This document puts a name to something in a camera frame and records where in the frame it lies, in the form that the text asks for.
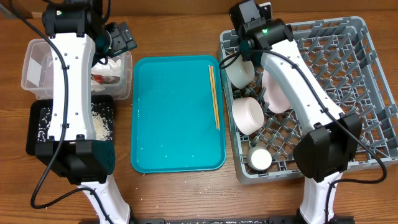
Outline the white cup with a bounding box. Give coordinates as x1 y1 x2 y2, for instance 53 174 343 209
246 146 272 171

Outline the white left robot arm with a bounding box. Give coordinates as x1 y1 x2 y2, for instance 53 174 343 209
34 1 136 223

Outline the small pink plate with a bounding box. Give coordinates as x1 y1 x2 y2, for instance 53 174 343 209
232 97 264 135

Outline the clear plastic bin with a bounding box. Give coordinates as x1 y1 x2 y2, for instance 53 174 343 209
21 39 132 100

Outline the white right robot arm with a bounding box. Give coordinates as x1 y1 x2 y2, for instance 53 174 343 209
229 1 361 223

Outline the white plastic wrapper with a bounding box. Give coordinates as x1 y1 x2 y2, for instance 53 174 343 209
91 57 122 91

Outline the large pink plate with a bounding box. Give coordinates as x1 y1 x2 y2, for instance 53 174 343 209
262 70 291 113

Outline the black plastic bin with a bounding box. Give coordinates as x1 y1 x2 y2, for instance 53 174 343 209
25 95 114 156

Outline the cardboard box wall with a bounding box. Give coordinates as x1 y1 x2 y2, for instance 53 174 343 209
0 0 398 19

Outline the grey bowl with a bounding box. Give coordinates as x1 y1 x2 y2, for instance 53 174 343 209
225 56 255 89

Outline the wooden chopstick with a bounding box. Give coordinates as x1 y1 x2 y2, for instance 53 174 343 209
210 65 220 131
208 65 220 130

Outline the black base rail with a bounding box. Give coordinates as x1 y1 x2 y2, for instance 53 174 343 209
79 214 355 224

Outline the pile of rice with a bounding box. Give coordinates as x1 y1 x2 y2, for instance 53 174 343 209
37 103 114 142

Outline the teal plastic tray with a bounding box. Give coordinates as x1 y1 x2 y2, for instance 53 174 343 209
131 55 226 174

